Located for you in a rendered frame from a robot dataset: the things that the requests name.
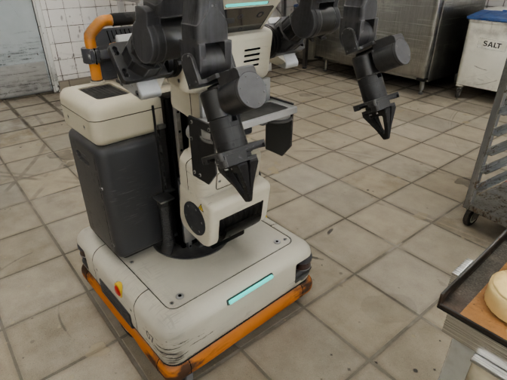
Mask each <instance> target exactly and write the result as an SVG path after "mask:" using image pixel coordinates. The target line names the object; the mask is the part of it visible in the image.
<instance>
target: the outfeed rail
mask: <svg viewBox="0 0 507 380"><path fill-rule="evenodd" d="M472 263H473V260H471V259H469V258H467V259H466V260H465V261H463V262H462V263H461V264H460V265H459V266H458V267H457V268H456V269H455V270H454V271H453V272H452V274H451V276H450V280H449V284H448V286H449V285H450V284H451V283H452V282H453V281H454V280H455V279H456V278H457V277H458V276H459V275H460V274H461V273H462V272H463V271H464V270H465V269H466V268H468V267H469V266H470V265H471V264H472ZM442 332H443V333H445V334H447V335H449V336H450V337H452V338H453V339H455V340H457V341H458V342H460V343H462V344H463V345H465V346H466V347H468V348H470V349H472V350H473V351H474V352H476V353H478V354H480V355H481V356H482V357H484V358H486V359H488V360H489V361H491V362H492V363H494V364H496V365H497V366H499V367H501V368H502V369H504V370H505V371H507V348H506V347H504V346H503V345H501V344H500V343H498V342H495V341H494V340H492V339H490V338H489V337H487V336H485V335H484V334H482V333H480V332H479V331H477V330H475V329H473V328H471V327H470V326H468V325H466V324H465V323H463V322H461V321H460V320H457V319H456V318H455V317H452V316H451V315H449V314H447V316H446V318H445V321H444V325H443V328H442Z"/></svg>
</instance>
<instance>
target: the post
mask: <svg viewBox="0 0 507 380"><path fill-rule="evenodd" d="M506 85H507V58H506V61H505V65H504V69H503V71H502V76H501V79H500V82H499V86H498V89H497V92H496V96H495V99H494V102H493V107H492V109H491V112H490V117H489V119H488V122H487V127H486V130H485V132H484V137H483V140H482V143H481V147H480V150H479V153H478V157H477V161H476V163H475V168H474V170H473V174H472V178H471V181H470V183H469V188H468V191H467V194H466V199H465V201H464V204H463V207H464V208H466V209H467V210H468V209H469V207H470V204H473V203H474V200H475V196H476V193H477V191H475V186H476V184H478V183H479V182H480V181H481V177H482V173H480V171H481V167H482V166H484V165H485V164H486V161H487V157H488V155H486V151H487V148H488V147H490V146H491V144H492V141H493V138H494V135H491V134H492V131H493V128H494V127H497V124H498V122H499V118H500V115H498V111H499V107H501V106H503V105H504V102H505V98H506V95H507V93H504V92H505V87H506Z"/></svg>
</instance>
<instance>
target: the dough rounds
mask: <svg viewBox="0 0 507 380"><path fill-rule="evenodd" d="M460 314H461V315H463V316H464V317H467V318H468V319H470V320H472V321H474V322H475V323H477V324H479V325H480V326H482V327H484V328H485V329H488V330H489V331H491V332H492V333H495V334H497V335H498V336H500V337H502V338H503V339H505V340H507V263H506V264H504V266H503V267H502V268H501V269H500V270H499V271H498V272H496V273H495V274H493V275H492V276H491V278H490V281H489V282H488V283H487V285H486V286H485V287H484V288H483V289H482V290H481V291H480V292H479V294H477V295H476V297H474V298H473V300H472V301H471V302H470V303H469V304H468V305H467V306H466V307H465V308H464V309H463V311H462V312H461V313H460Z"/></svg>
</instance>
